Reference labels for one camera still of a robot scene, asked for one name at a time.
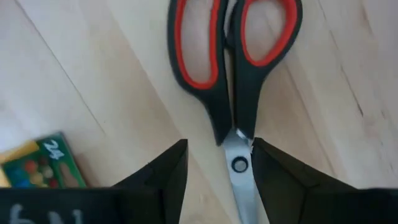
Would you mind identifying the black red handled scissors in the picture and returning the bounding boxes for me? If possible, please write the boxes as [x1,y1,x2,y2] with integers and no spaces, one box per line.
[167,0,304,224]

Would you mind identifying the green yellow crayon box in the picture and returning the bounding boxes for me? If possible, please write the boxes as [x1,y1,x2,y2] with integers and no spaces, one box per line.
[0,132,88,190]

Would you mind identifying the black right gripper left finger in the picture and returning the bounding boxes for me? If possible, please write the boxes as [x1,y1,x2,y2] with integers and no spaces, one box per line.
[0,139,189,224]

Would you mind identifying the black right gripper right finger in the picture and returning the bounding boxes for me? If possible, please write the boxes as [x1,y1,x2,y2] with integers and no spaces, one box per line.
[252,138,398,224]

